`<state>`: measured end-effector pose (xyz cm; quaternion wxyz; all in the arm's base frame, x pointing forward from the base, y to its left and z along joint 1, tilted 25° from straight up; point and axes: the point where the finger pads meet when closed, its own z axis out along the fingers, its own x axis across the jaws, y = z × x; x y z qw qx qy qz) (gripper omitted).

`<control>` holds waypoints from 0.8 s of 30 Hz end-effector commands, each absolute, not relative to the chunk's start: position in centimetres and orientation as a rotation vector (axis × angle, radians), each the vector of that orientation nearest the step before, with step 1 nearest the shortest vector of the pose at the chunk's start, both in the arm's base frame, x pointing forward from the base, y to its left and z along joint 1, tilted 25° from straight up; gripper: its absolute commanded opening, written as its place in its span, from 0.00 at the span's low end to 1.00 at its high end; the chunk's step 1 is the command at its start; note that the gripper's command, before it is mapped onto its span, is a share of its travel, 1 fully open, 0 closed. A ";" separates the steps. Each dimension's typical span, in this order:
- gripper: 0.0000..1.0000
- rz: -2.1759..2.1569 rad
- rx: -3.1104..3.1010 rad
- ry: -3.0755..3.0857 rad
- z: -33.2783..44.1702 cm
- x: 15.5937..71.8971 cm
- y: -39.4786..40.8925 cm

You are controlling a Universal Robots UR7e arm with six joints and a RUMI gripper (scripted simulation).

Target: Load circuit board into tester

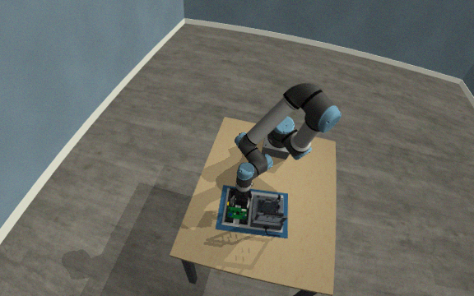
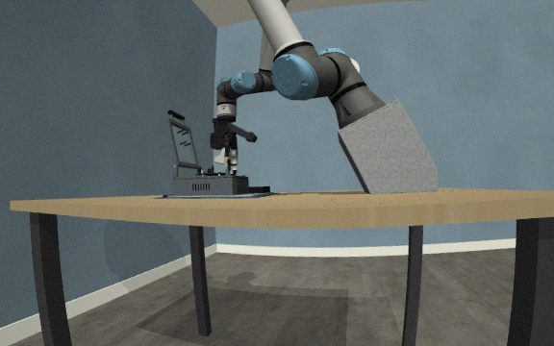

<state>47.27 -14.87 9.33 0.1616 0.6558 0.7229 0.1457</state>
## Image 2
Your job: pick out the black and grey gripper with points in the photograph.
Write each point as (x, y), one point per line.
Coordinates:
(227, 140)

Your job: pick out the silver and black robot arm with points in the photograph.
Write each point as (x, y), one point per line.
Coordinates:
(304, 75)

